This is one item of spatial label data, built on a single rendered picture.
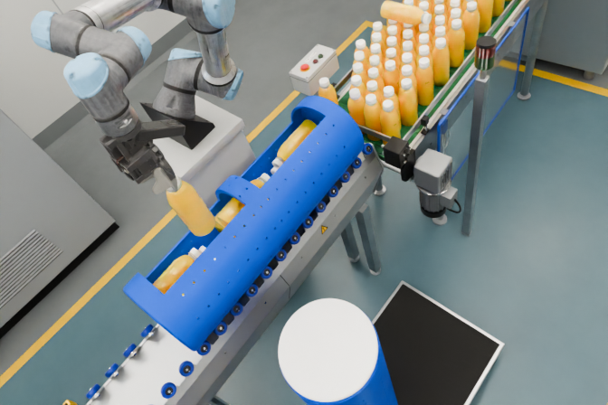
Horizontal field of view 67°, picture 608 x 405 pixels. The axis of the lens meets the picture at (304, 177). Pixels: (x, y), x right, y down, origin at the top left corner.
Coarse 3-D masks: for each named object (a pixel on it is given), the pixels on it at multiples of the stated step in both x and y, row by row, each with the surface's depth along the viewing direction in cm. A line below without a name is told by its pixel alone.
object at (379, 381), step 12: (372, 324) 129; (384, 360) 136; (384, 372) 135; (288, 384) 125; (372, 384) 124; (384, 384) 138; (300, 396) 122; (360, 396) 122; (372, 396) 130; (384, 396) 142
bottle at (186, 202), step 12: (180, 180) 111; (168, 192) 111; (180, 192) 110; (192, 192) 112; (180, 204) 111; (192, 204) 113; (204, 204) 119; (180, 216) 116; (192, 216) 115; (204, 216) 118; (192, 228) 119; (204, 228) 120
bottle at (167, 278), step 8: (184, 256) 143; (192, 256) 144; (176, 264) 141; (184, 264) 141; (168, 272) 140; (176, 272) 140; (184, 272) 140; (160, 280) 139; (168, 280) 138; (160, 288) 137; (168, 288) 138
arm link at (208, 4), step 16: (176, 0) 118; (192, 0) 118; (208, 0) 117; (224, 0) 120; (192, 16) 121; (208, 16) 119; (224, 16) 122; (208, 32) 127; (224, 32) 135; (208, 48) 137; (224, 48) 140; (208, 64) 146; (224, 64) 147; (208, 80) 154; (224, 80) 154; (240, 80) 162; (224, 96) 160
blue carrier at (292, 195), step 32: (288, 128) 171; (320, 128) 151; (352, 128) 155; (256, 160) 164; (288, 160) 145; (320, 160) 149; (352, 160) 161; (224, 192) 144; (256, 192) 140; (288, 192) 143; (320, 192) 152; (256, 224) 137; (288, 224) 144; (224, 256) 132; (256, 256) 138; (128, 288) 130; (192, 288) 128; (224, 288) 132; (160, 320) 123; (192, 320) 127
